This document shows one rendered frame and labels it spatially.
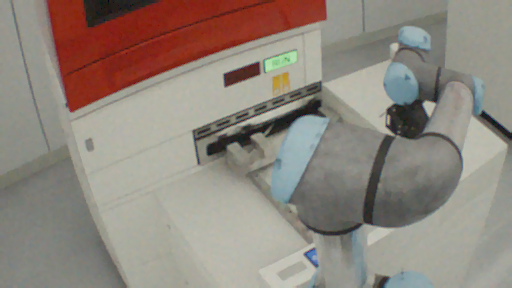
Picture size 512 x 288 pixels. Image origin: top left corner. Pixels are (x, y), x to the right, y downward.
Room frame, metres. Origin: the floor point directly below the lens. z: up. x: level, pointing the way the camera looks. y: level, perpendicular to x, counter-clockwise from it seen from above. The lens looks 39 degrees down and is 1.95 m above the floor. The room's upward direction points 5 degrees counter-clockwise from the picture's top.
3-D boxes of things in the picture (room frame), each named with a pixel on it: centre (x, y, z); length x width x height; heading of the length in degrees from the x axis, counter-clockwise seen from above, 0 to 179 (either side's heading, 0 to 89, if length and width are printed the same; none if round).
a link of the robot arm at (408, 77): (0.84, -0.31, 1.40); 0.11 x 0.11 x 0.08; 59
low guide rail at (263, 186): (1.11, -0.06, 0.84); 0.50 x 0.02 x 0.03; 27
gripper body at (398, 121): (0.95, -0.34, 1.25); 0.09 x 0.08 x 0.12; 27
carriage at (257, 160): (1.35, -0.09, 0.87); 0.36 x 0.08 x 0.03; 117
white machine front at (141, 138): (1.33, 0.14, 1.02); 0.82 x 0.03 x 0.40; 117
